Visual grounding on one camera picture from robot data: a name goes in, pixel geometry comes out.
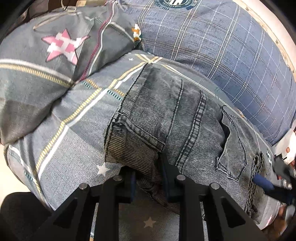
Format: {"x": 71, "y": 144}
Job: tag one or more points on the grey denim pants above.
{"x": 173, "y": 111}

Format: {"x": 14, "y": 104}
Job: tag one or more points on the blue plaid pillow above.
{"x": 221, "y": 40}

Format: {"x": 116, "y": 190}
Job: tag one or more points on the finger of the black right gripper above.
{"x": 263, "y": 182}

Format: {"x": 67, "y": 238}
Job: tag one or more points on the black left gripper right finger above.
{"x": 206, "y": 212}

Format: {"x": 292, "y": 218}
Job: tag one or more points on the grey star patterned quilt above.
{"x": 63, "y": 76}

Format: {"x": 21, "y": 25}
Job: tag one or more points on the white paper shopping bag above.
{"x": 286, "y": 147}

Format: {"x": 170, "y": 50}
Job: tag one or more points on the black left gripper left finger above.
{"x": 90, "y": 212}

